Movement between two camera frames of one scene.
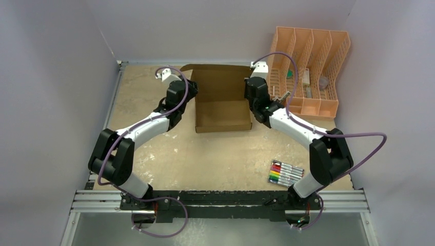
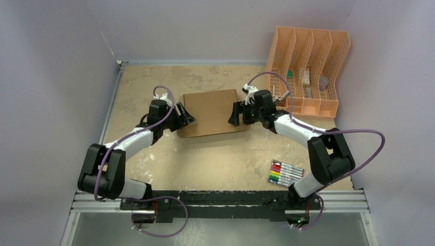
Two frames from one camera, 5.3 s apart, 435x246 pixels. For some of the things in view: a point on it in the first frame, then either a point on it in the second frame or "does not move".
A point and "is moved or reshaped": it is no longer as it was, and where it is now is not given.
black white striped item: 282,97 does not move
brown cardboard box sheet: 220,104 is moved or reshaped
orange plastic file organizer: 319,55 does not move
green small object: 290,74 does not move
